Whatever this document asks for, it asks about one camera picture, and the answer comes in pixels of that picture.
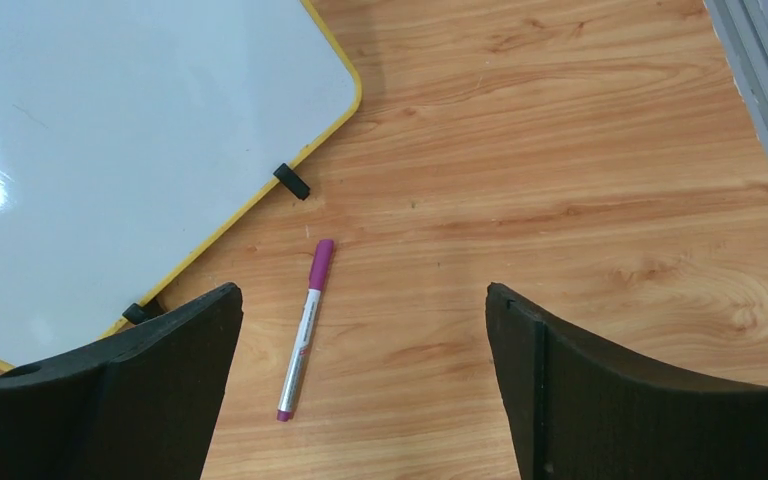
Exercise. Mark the yellow-framed whiteboard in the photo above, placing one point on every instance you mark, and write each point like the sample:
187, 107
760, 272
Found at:
132, 135

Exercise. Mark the black whiteboard foot clip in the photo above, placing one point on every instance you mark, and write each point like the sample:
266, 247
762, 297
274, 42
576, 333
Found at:
287, 177
137, 314

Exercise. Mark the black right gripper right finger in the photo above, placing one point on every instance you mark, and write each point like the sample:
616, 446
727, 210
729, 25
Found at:
580, 406

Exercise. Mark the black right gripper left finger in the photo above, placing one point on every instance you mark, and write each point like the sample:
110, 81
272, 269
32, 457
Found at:
141, 404

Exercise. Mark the white purple whiteboard marker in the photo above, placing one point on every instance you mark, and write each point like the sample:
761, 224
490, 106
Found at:
316, 283

